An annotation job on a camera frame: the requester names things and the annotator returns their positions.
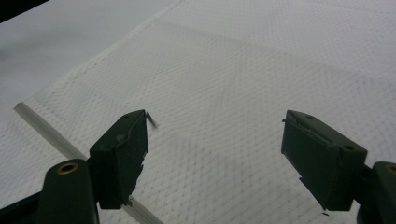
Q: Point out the white mesh laundry bag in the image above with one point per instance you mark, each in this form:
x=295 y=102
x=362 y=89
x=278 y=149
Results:
x=224 y=81

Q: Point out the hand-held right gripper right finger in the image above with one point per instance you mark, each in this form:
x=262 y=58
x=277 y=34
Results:
x=323 y=168

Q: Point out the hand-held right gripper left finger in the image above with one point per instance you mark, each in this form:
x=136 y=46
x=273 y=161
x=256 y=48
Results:
x=118 y=168

